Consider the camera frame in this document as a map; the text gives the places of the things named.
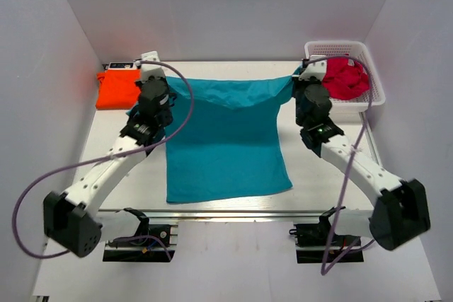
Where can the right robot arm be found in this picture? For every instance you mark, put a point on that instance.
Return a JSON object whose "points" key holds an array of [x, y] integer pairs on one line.
{"points": [[400, 208]]}

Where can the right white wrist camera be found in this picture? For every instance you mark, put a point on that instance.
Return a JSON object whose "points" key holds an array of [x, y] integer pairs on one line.
{"points": [[315, 68]]}

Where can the white plastic basket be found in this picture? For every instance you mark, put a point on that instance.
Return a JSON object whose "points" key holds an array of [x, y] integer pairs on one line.
{"points": [[358, 52]]}

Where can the teal t-shirt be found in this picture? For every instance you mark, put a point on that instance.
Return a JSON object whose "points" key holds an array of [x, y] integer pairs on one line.
{"points": [[230, 145]]}

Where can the blue label sticker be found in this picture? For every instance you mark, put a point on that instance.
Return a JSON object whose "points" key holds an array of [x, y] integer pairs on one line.
{"points": [[122, 65]]}

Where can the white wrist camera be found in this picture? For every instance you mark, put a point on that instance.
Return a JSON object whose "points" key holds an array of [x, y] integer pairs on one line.
{"points": [[147, 67], [315, 68]]}

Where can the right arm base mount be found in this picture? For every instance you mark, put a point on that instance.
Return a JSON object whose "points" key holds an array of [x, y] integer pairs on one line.
{"points": [[311, 239]]}

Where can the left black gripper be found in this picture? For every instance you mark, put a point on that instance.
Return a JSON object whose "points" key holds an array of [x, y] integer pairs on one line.
{"points": [[169, 93]]}

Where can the orange folded t-shirt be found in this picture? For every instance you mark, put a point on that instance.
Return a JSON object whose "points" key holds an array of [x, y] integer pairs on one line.
{"points": [[117, 89]]}

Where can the pink crumpled t-shirt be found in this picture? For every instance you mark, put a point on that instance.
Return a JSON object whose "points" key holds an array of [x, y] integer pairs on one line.
{"points": [[345, 79]]}

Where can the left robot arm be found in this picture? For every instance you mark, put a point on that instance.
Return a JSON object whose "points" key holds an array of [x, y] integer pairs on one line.
{"points": [[71, 218]]}

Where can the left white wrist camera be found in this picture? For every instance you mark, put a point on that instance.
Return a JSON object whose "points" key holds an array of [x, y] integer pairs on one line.
{"points": [[147, 67]]}

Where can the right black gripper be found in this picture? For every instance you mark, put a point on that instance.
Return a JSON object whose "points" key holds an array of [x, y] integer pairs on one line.
{"points": [[298, 83]]}

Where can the aluminium front rail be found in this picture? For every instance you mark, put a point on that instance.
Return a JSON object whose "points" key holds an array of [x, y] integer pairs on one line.
{"points": [[240, 216]]}

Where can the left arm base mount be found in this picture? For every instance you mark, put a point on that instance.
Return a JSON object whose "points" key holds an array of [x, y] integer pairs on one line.
{"points": [[132, 236]]}

